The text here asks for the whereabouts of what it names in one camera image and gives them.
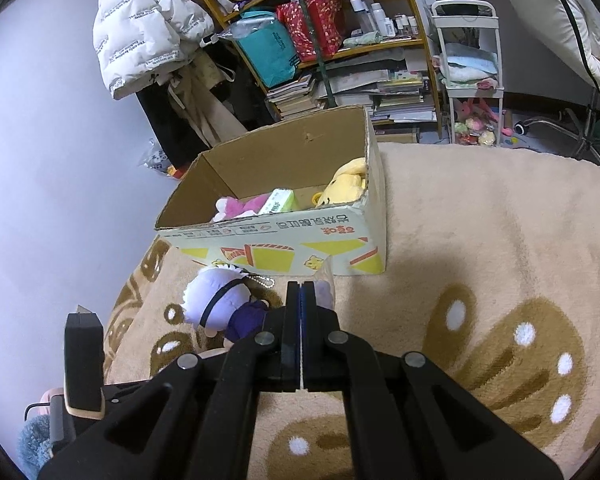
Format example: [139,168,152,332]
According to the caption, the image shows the yellow wooden shelf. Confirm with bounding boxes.
[202,0,441,136]

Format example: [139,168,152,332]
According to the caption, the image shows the white-haired purple plush doll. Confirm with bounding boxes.
[182,266,271,344]

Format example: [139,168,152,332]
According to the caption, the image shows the white puffer jacket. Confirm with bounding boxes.
[93,0,214,100]

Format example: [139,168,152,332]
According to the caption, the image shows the printed cardboard box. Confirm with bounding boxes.
[155,106,387,275]

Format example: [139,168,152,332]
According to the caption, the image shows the stack of books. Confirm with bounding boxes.
[265,73,325,120]

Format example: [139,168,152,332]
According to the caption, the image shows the beige hanging coat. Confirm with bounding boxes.
[166,50,247,148]

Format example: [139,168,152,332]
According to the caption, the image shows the white bottles on shelf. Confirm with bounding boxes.
[350,0,419,39]

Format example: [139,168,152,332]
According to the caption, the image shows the white rolling cart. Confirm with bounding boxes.
[430,0,504,148]

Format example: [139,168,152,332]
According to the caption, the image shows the teal bag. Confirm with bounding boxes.
[220,11,300,89]

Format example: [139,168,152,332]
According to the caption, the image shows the red patterned gift bag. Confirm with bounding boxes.
[276,0,346,63]

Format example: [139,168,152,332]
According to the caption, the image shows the green pole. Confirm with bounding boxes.
[298,0,337,110]

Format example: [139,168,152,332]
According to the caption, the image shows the green white tissue pack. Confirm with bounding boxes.
[258,188,299,214]

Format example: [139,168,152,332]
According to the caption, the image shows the beige brown patterned rug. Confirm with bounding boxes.
[104,143,600,479]

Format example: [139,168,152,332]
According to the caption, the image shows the pink plush toy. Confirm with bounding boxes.
[211,194,268,222]

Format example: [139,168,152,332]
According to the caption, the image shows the bagged lavender plush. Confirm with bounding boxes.
[313,258,336,310]

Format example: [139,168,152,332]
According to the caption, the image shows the plastic bag with snacks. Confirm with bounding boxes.
[138,140,186,180]

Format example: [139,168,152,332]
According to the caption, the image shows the yellow plush toy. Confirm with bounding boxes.
[312,157,366,207]

